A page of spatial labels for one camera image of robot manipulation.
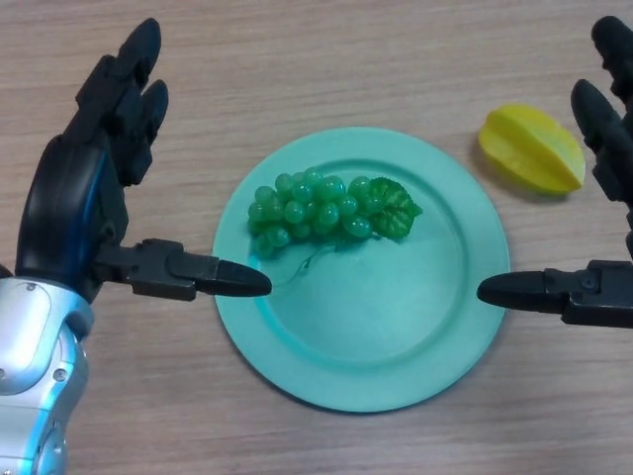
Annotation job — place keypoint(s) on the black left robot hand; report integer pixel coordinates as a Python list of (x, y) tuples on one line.
[(64, 208)]

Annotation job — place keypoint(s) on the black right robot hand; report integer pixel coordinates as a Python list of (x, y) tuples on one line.
[(603, 297)]

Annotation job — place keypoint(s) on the green grapes bunch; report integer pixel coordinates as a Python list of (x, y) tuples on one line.
[(306, 203)]

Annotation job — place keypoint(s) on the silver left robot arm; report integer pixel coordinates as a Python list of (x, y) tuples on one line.
[(29, 346)]

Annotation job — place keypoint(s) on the green round plate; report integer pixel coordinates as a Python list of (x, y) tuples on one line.
[(376, 326)]

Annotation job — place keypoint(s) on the yellow starfruit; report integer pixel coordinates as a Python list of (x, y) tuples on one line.
[(529, 148)]

